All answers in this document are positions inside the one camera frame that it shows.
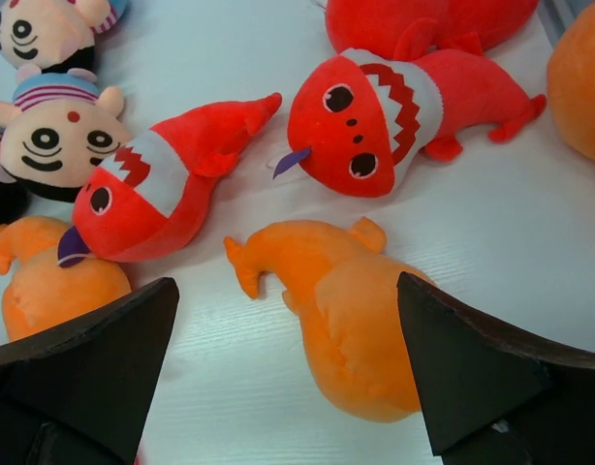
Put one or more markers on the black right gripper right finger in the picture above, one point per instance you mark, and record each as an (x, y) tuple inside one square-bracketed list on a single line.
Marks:
[(491, 392)]

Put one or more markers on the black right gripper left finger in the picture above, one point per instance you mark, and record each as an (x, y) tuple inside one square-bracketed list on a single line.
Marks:
[(80, 392)]

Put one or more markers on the orange shark plush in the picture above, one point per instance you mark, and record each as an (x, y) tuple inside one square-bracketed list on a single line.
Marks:
[(571, 84), (343, 289), (41, 294)]

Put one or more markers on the red shark plush left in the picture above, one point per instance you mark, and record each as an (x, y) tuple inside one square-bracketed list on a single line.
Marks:
[(149, 198)]

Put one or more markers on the red shark plush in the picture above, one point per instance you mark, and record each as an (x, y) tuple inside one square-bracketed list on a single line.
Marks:
[(407, 29), (149, 198), (359, 119)]

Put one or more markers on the cartoon boy doll lower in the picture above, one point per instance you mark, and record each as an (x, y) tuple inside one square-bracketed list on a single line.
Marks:
[(56, 129)]

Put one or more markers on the cartoon boy doll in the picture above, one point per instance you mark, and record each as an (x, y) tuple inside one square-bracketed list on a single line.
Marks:
[(56, 129), (56, 35)]

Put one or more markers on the red shark plush right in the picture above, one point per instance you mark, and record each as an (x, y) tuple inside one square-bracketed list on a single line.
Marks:
[(359, 119)]

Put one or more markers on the cartoon boy doll upper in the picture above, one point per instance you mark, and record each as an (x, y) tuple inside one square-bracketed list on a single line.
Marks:
[(56, 35)]

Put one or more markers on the red shark plush back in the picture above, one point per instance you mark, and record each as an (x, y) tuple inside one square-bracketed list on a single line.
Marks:
[(407, 29)]

